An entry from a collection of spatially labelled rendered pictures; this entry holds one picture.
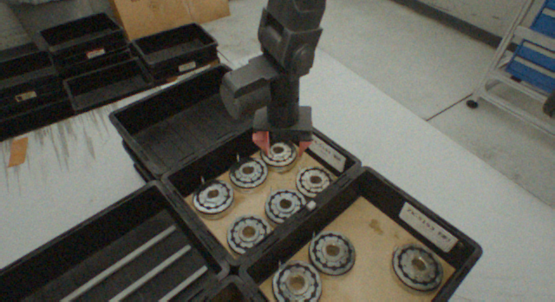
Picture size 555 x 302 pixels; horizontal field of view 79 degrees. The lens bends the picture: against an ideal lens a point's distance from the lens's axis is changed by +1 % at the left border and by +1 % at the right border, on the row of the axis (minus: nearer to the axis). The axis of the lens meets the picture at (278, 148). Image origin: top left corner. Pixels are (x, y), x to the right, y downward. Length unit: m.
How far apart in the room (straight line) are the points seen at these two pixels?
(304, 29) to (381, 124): 0.89
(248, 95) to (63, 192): 0.86
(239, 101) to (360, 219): 0.49
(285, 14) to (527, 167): 2.20
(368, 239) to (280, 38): 0.54
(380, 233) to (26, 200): 1.03
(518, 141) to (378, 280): 1.98
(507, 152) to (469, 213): 1.42
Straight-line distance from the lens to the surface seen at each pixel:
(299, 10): 0.44
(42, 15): 2.90
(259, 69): 0.50
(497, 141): 2.58
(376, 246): 0.84
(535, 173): 2.50
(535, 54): 2.52
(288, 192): 0.85
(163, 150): 1.04
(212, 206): 0.84
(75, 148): 1.36
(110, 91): 2.15
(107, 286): 0.86
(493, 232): 1.15
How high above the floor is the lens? 1.55
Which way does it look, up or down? 47 degrees down
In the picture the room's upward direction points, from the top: straight up
